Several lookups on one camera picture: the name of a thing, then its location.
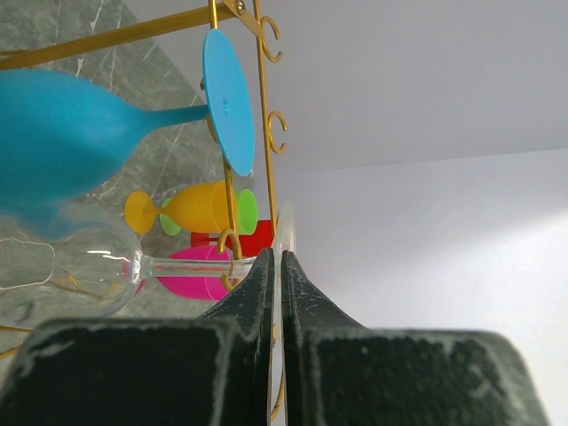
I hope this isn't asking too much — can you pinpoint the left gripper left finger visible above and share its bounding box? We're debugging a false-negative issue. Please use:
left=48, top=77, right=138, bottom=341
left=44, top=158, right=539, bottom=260
left=1, top=249, right=274, bottom=425

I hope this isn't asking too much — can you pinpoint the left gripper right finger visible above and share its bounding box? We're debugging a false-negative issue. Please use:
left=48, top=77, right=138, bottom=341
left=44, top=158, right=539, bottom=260
left=281, top=251, right=548, bottom=425

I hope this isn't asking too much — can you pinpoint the pink plastic wine glass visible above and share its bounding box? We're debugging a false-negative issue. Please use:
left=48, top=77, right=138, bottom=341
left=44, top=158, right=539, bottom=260
left=124, top=245, right=237, bottom=302

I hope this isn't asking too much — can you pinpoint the red plastic wine glass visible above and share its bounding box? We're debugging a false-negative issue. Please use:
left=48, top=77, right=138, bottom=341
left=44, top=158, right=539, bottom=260
left=190, top=219, right=274, bottom=257

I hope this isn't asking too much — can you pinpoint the orange plastic wine glass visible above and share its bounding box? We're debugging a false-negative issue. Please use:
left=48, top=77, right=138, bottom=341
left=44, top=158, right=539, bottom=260
left=124, top=181, right=230, bottom=234

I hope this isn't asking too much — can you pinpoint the green plastic wine glass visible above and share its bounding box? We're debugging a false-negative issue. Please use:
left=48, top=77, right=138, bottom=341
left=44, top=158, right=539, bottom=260
left=158, top=189, right=258, bottom=236

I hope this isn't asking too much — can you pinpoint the clear wine glass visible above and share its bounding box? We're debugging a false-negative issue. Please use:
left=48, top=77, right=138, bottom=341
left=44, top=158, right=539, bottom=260
left=0, top=201, right=297, bottom=400

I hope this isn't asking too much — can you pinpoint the blue plastic wine glass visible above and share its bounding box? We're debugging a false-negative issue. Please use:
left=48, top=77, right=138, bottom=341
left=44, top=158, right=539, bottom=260
left=1, top=29, right=256, bottom=236

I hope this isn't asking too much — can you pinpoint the gold wire glass rack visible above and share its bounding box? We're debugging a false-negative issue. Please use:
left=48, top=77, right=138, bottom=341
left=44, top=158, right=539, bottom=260
left=0, top=0, right=289, bottom=422

